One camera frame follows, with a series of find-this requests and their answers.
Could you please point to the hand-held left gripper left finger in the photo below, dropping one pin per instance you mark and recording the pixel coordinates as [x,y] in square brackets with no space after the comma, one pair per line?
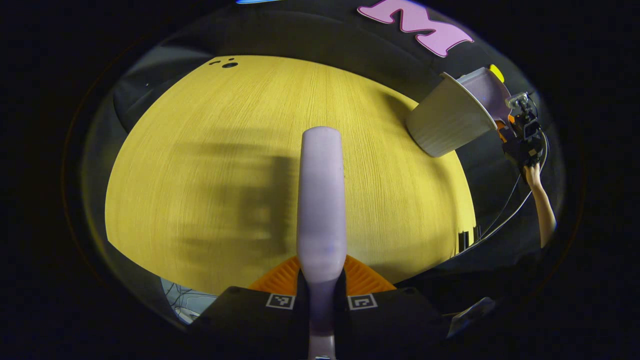
[240,315]

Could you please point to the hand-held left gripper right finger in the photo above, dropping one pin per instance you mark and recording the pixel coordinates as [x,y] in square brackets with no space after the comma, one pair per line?
[400,315]

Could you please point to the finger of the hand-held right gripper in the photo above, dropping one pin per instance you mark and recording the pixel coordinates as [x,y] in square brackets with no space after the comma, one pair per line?
[504,131]

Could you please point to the lilac plastic dustpan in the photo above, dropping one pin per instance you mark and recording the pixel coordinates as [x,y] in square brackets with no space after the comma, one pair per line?
[487,92]

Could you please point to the white ribbed garbage bin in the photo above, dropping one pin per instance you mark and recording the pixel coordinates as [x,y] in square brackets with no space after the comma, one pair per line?
[445,125]

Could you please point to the lilac small broom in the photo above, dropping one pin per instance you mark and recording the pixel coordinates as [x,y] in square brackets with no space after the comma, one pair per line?
[321,200]

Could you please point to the black desk clamp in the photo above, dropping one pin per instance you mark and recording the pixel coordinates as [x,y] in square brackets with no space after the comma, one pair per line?
[469,239]

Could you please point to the black backdrop cloth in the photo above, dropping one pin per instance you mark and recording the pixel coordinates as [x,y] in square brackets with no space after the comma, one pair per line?
[300,30]

